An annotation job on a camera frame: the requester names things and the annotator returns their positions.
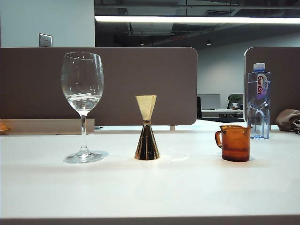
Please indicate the gold double jigger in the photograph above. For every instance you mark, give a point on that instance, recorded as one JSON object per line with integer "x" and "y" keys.
{"x": 147, "y": 145}

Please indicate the clear wine glass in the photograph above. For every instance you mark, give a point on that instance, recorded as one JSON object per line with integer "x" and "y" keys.
{"x": 82, "y": 77}

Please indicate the small amber measuring cup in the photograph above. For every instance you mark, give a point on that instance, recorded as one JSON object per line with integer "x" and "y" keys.
{"x": 235, "y": 147}

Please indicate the metal wall switch plate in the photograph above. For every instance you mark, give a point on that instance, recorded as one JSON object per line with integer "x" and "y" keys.
{"x": 45, "y": 40}

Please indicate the brown cloth bag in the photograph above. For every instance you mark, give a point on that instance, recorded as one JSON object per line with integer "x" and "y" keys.
{"x": 286, "y": 119}

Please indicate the black ceiling spotlight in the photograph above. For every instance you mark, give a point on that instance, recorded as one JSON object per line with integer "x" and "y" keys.
{"x": 208, "y": 42}

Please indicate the grey background partition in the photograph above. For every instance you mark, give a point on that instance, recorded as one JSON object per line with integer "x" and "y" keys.
{"x": 209, "y": 102}

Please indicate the white background desk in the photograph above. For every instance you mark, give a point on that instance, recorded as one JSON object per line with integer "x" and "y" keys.
{"x": 222, "y": 113}

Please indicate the brown desk partition panel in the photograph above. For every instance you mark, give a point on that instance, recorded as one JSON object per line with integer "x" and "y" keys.
{"x": 140, "y": 70}
{"x": 286, "y": 82}

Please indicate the potted green plant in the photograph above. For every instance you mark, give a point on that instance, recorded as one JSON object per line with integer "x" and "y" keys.
{"x": 235, "y": 99}

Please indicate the clear plastic water bottle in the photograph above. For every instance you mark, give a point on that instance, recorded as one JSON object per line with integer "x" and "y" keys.
{"x": 257, "y": 112}

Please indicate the long ceiling light strip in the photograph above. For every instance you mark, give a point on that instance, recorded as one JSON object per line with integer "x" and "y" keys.
{"x": 187, "y": 19}

